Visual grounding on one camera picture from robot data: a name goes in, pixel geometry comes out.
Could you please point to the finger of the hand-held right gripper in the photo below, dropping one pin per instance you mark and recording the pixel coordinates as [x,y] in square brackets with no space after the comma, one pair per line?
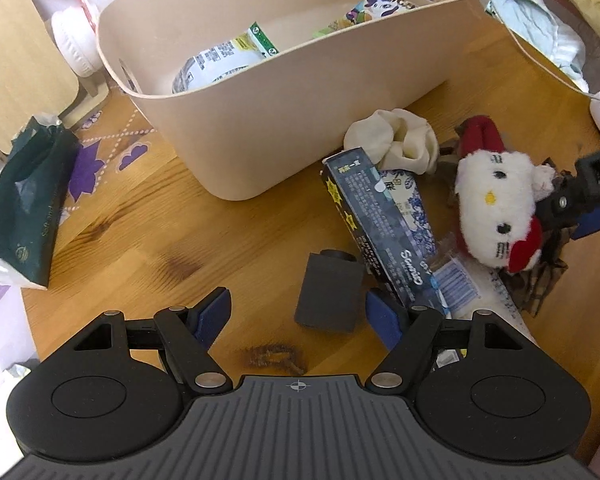
[597,222]
[597,162]

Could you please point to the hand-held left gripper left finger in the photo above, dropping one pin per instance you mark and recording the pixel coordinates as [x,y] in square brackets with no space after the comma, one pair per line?
[215,311]

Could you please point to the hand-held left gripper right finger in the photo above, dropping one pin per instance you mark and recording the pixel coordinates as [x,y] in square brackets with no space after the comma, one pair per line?
[382,317]

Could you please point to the blue and white patterned box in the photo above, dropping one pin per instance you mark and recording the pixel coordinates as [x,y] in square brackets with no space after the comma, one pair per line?
[415,230]

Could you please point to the white cat plush toy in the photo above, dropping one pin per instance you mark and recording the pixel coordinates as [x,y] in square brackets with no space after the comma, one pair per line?
[490,210]

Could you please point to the dark blue star-printed box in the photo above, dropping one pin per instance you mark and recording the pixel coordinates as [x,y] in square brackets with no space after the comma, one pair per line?
[360,200]

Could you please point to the beige plastic storage basket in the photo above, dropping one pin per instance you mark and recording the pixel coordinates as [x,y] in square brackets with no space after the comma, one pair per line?
[280,110]

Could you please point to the wooden desktop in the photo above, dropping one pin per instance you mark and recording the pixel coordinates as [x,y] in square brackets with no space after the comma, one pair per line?
[155,220]

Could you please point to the dark grey foam block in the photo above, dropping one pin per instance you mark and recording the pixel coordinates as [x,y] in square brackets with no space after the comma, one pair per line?
[327,295]

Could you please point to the clear toothbrush packet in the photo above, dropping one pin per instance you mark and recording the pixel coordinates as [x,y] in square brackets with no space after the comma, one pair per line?
[455,280]

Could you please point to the white ruler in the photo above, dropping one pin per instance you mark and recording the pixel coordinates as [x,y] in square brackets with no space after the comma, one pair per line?
[505,305]

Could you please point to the light blue cloth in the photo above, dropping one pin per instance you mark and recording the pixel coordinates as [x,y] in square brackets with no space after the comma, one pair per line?
[535,15]

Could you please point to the cream scrunchie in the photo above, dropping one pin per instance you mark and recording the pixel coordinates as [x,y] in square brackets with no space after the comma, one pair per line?
[410,145]

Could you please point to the purple patterned mat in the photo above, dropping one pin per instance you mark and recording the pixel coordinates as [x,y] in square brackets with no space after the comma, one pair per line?
[87,170]

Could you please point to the dark green tissue packet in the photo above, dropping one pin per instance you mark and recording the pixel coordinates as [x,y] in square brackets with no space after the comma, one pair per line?
[25,200]

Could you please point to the white green-label snack packet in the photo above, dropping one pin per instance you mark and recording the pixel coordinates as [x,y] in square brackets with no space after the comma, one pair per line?
[215,60]

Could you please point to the cartoon pony packet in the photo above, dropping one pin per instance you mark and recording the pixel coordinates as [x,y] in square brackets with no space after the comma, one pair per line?
[380,7]

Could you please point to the red and white headphones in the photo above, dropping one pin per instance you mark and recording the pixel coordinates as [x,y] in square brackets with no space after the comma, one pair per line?
[75,40]

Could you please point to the wooden headphone stand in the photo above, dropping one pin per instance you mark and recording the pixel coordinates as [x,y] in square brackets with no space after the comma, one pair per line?
[15,60]

